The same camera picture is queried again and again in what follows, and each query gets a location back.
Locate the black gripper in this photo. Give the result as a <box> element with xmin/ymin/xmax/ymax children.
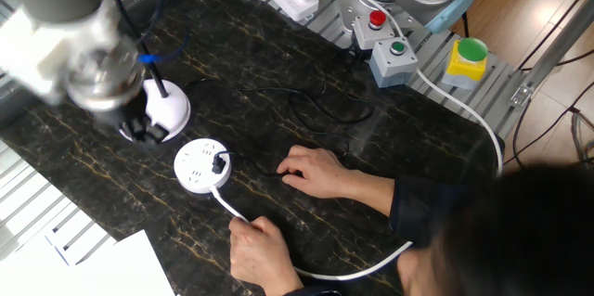
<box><xmin>94</xmin><ymin>91</ymin><xmax>171</xmax><ymax>145</ymax></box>

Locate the round white power socket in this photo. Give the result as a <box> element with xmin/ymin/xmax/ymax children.
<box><xmin>173</xmin><ymin>137</ymin><xmax>234</xmax><ymax>196</ymax></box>

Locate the black lamp cord with plug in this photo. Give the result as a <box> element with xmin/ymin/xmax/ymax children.
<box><xmin>185</xmin><ymin>76</ymin><xmax>376</xmax><ymax>179</ymax></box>

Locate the white socket power cable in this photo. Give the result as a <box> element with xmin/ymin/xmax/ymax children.
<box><xmin>209</xmin><ymin>0</ymin><xmax>505</xmax><ymax>282</ymax></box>

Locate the person's right forearm navy sleeve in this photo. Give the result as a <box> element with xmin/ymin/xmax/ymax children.
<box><xmin>352</xmin><ymin>168</ymin><xmax>465</xmax><ymax>249</ymax></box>

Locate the person's left forearm navy sleeve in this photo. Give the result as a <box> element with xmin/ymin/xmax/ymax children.
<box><xmin>282</xmin><ymin>284</ymin><xmax>344</xmax><ymax>296</ymax></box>

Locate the person's left hand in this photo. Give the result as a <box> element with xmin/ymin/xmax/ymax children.
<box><xmin>227</xmin><ymin>215</ymin><xmax>305</xmax><ymax>296</ymax></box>

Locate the person's right hand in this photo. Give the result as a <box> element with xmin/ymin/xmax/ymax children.
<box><xmin>276</xmin><ymin>144</ymin><xmax>361</xmax><ymax>200</ymax></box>

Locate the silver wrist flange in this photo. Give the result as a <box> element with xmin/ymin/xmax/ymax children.
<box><xmin>64</xmin><ymin>35</ymin><xmax>146</xmax><ymax>112</ymax></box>

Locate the white paper sheet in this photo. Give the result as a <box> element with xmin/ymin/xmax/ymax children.
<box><xmin>0</xmin><ymin>235</ymin><xmax>89</xmax><ymax>296</ymax></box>
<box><xmin>69</xmin><ymin>229</ymin><xmax>176</xmax><ymax>296</ymax></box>

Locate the grey box red button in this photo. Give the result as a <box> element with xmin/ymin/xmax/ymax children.
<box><xmin>350</xmin><ymin>9</ymin><xmax>395</xmax><ymax>54</ymax></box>

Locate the grey box green button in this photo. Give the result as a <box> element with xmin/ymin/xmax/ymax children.
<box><xmin>368</xmin><ymin>36</ymin><xmax>419</xmax><ymax>89</ymax></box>

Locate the yellow box green mushroom button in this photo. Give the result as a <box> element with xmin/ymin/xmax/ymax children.
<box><xmin>440</xmin><ymin>37</ymin><xmax>490</xmax><ymax>91</ymax></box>

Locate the person's head black hair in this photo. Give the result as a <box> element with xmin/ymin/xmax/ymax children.
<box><xmin>396</xmin><ymin>163</ymin><xmax>594</xmax><ymax>296</ymax></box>

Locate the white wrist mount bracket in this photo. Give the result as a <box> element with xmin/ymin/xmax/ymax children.
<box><xmin>0</xmin><ymin>3</ymin><xmax>117</xmax><ymax>107</ymax></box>

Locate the aluminium frame beam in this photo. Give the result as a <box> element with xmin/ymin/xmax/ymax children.
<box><xmin>509</xmin><ymin>0</ymin><xmax>594</xmax><ymax>108</ymax></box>

